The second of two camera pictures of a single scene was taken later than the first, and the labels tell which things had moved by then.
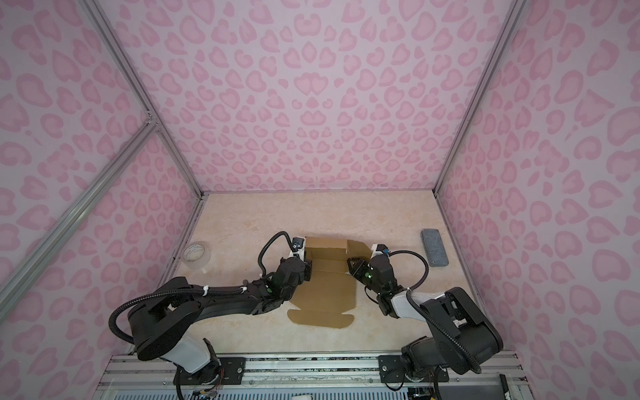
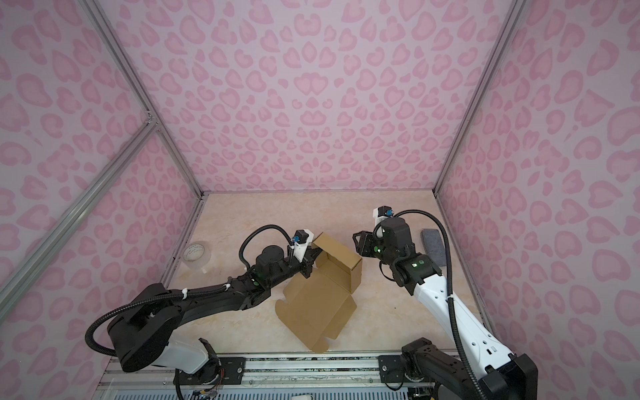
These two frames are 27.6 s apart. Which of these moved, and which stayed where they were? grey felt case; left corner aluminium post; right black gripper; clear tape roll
Moved: right black gripper
Stayed: clear tape roll; left corner aluminium post; grey felt case
